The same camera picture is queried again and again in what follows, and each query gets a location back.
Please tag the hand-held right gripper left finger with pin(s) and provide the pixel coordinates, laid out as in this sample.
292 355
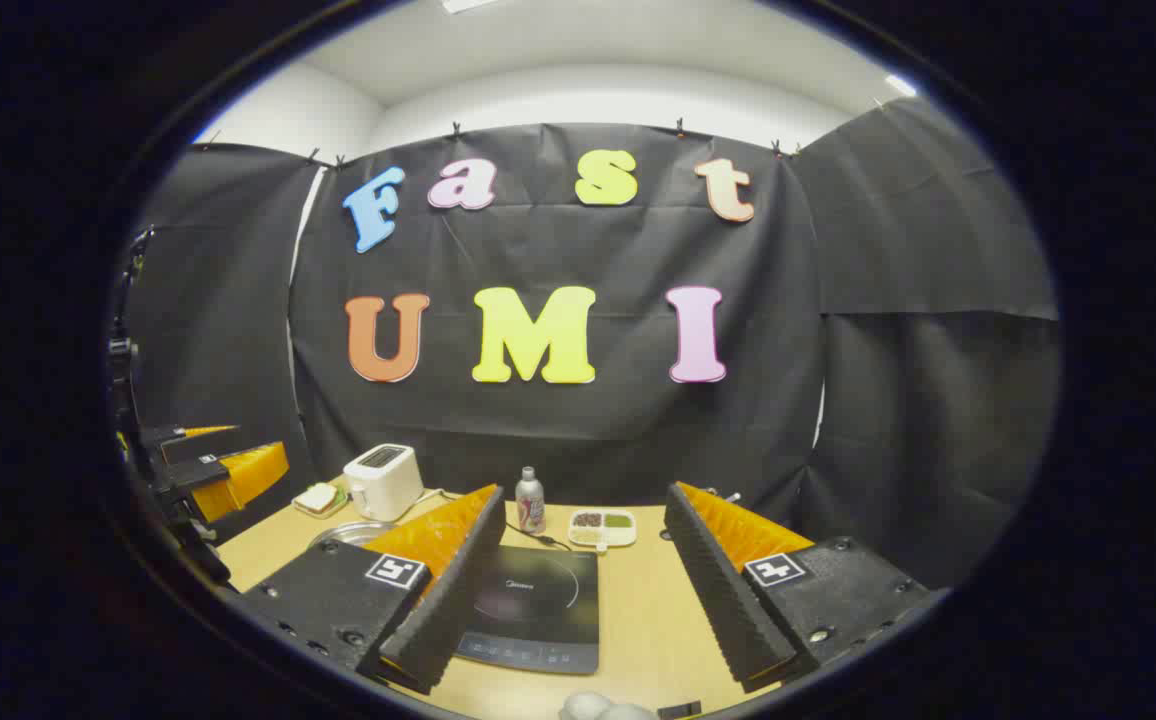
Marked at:
448 600

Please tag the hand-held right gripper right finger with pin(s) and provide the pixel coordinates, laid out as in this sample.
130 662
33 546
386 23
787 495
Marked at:
718 600

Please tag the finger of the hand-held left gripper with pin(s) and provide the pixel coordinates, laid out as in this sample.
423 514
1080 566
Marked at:
173 440
238 475

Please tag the black induction cooktop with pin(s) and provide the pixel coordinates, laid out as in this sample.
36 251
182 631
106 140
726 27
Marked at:
538 610

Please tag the stainless steel pot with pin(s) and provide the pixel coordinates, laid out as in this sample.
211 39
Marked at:
348 533

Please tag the sandwich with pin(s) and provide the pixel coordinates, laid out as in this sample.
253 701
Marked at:
319 496

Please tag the small sandwich plate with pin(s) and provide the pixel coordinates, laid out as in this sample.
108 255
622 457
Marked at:
330 512

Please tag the silver drink bottle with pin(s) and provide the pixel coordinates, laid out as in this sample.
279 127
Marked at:
530 505

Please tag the white toaster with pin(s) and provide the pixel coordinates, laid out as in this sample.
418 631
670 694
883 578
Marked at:
383 485

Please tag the white divided bean tray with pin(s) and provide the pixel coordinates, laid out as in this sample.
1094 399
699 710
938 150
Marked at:
602 530

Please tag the ceiling light panel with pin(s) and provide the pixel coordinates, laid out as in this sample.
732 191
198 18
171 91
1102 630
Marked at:
468 5
901 85

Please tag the small black bracket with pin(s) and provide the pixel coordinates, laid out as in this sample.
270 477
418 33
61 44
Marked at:
678 710

